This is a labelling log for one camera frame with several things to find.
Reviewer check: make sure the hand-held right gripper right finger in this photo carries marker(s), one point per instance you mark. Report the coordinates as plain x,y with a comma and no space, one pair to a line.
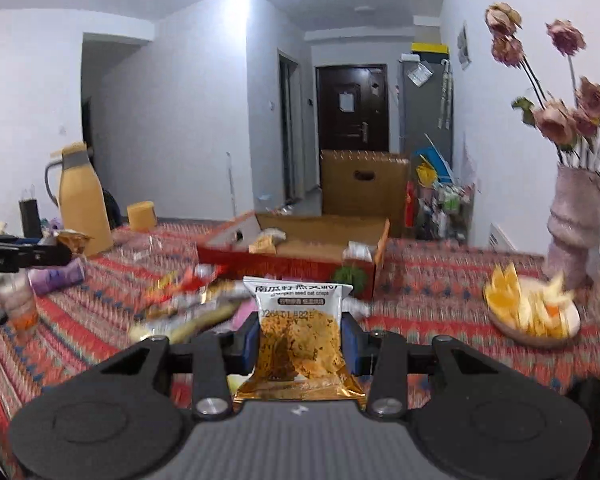
350,345

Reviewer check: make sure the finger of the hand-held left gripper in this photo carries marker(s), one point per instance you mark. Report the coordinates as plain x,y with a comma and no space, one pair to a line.
25,259

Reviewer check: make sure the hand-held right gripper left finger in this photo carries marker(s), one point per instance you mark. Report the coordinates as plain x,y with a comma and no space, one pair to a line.
252,345

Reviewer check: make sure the white and golden crisp packet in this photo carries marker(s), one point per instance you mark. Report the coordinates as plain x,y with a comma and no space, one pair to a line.
300,340

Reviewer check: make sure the orange brown snack packet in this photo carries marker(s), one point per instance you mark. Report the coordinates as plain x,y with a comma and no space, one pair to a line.
75,242

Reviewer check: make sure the pile of assorted snack packets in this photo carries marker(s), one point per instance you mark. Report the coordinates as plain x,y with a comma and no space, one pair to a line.
180,305

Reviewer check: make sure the red cardboard box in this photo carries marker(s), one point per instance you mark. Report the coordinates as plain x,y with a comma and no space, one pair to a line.
305,252

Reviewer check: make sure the purple tissue pack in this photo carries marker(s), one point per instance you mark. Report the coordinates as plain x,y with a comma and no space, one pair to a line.
55,277

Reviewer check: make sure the clear plastic drink cup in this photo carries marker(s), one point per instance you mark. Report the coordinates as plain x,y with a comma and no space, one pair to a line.
17,310

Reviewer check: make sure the yellow thermos jug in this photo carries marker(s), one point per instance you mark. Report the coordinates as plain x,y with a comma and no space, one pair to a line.
82,200

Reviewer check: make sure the white snack packet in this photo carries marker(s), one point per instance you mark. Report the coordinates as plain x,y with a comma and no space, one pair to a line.
359,251

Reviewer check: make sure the yellow snack packet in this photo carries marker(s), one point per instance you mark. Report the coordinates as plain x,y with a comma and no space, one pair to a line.
264,244

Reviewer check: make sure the patterned red tablecloth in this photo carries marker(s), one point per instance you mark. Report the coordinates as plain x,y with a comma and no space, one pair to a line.
430,280

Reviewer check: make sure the yellow cup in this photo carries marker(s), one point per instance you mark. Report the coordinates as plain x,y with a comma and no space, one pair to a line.
141,216

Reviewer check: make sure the large brown cardboard box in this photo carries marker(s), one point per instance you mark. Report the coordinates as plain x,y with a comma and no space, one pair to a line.
365,195

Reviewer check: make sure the red bag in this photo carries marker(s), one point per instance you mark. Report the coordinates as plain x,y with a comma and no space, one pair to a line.
410,205

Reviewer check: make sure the plate of fruit slices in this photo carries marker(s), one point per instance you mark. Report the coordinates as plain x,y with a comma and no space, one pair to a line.
502,300

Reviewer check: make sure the rack of bottles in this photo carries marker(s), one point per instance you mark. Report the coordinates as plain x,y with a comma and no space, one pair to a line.
442,215

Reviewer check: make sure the white plate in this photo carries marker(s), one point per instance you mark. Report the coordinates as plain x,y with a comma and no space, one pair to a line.
530,336

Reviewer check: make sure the blue plastic item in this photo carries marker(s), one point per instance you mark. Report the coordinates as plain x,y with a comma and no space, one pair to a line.
432,157

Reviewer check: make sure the dark entrance door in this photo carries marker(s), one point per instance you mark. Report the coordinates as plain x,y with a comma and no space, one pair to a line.
352,130

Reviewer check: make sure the grey interior door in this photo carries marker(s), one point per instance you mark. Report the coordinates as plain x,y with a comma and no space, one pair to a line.
287,125

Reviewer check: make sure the grey refrigerator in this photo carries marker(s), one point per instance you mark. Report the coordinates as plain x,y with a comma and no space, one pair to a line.
415,120

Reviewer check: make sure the white paper note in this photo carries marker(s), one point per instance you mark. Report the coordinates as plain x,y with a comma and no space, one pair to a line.
346,102

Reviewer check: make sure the dark cloth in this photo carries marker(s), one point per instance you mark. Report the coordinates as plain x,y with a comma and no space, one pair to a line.
597,420

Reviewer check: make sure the pink ceramic vase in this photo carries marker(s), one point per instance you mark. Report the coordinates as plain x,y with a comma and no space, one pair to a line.
575,210

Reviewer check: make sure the white folded umbrella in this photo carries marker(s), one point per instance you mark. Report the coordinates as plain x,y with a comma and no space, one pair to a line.
445,95

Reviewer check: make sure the papers on refrigerator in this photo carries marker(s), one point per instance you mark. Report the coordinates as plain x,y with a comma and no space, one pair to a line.
417,74

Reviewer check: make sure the dried pink roses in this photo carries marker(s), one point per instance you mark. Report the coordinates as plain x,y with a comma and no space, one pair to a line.
555,120

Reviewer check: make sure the yellow box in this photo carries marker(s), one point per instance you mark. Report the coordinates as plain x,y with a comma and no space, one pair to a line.
430,48

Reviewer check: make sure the white wall vent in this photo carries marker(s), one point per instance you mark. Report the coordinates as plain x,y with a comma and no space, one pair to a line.
502,237

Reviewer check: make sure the framed wall picture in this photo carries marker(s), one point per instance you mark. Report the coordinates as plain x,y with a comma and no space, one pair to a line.
463,46

